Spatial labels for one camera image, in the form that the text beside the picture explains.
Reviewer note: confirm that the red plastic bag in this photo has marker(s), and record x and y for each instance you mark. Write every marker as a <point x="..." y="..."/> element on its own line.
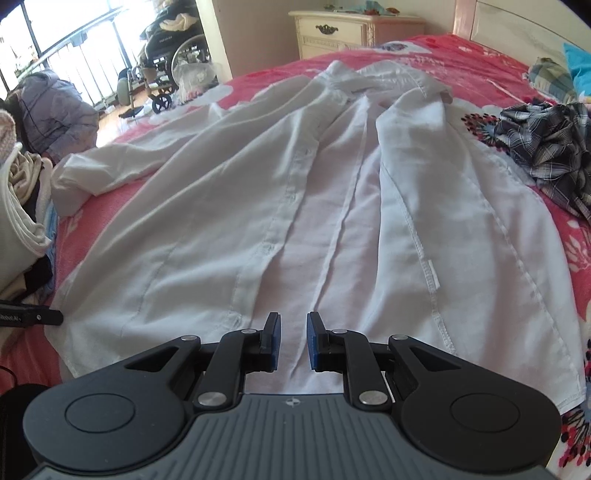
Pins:
<point x="193" y="80"/>

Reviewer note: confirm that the white button shirt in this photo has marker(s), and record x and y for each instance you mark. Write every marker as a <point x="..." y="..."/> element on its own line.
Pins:
<point x="464" y="254"/>

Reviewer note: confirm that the seated person grey jacket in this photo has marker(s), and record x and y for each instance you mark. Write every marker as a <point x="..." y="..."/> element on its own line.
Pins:
<point x="50" y="116"/>

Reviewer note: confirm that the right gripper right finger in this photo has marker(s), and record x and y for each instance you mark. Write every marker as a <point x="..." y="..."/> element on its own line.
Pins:
<point x="348" y="353"/>

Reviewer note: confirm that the plaid checkered shirt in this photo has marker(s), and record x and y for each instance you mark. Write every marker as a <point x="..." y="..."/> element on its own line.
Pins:
<point x="552" y="144"/>

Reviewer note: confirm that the black wheelchair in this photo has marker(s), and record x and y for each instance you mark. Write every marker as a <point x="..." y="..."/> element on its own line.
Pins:
<point x="160" y="54"/>

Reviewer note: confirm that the cream bedside nightstand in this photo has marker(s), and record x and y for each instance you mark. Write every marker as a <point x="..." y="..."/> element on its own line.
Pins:
<point x="323" y="32"/>

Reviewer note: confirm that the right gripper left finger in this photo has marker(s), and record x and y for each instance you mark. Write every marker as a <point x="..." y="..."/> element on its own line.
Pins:
<point x="238" y="354"/>

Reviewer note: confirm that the clothes heap on wheelchair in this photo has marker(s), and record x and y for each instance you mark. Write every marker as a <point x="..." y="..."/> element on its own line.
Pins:
<point x="172" y="16"/>

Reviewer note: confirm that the plaid pillow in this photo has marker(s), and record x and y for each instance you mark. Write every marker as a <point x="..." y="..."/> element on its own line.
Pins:
<point x="552" y="80"/>

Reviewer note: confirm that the pink white headboard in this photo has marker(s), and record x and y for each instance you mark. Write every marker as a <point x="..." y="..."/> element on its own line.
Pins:
<point x="524" y="30"/>

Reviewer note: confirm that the pile of folded clothes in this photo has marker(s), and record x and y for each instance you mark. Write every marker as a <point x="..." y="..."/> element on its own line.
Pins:
<point x="28" y="220"/>

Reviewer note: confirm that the blue cloth on nightstand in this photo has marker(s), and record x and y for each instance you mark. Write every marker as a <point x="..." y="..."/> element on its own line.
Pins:
<point x="371" y="8"/>

